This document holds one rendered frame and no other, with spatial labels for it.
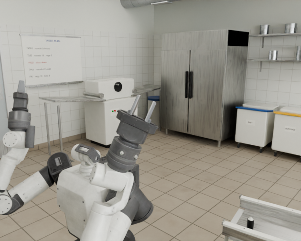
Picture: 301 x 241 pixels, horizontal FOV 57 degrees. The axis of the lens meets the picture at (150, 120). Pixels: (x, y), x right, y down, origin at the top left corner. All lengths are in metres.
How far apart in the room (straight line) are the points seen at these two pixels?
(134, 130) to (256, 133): 4.36
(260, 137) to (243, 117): 0.44
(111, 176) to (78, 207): 0.36
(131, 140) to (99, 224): 0.25
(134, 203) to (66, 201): 0.31
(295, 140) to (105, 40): 3.96
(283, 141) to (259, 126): 0.44
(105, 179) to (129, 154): 0.10
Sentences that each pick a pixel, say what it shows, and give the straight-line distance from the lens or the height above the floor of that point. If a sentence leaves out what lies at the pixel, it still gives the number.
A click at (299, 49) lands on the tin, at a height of 1.72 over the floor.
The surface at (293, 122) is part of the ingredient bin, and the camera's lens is 4.83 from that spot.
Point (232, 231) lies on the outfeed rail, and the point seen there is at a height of 0.88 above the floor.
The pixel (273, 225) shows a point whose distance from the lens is 1.61.
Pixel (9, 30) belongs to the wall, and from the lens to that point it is 5.04.
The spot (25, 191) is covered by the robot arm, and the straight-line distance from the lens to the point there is 1.33.
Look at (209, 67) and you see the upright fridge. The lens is 5.02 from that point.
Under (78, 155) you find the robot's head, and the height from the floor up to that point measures 1.28.
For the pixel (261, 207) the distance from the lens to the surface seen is 1.67.
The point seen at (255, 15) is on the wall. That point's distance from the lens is 5.71.
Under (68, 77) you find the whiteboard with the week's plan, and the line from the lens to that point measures 5.46.
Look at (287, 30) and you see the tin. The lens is 5.22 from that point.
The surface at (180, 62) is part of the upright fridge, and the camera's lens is 5.36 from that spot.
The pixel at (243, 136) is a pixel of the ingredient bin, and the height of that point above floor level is 0.26.
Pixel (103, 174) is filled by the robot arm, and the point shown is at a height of 1.34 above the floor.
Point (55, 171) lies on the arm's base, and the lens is 1.30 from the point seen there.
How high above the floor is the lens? 1.68
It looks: 14 degrees down
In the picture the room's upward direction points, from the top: straight up
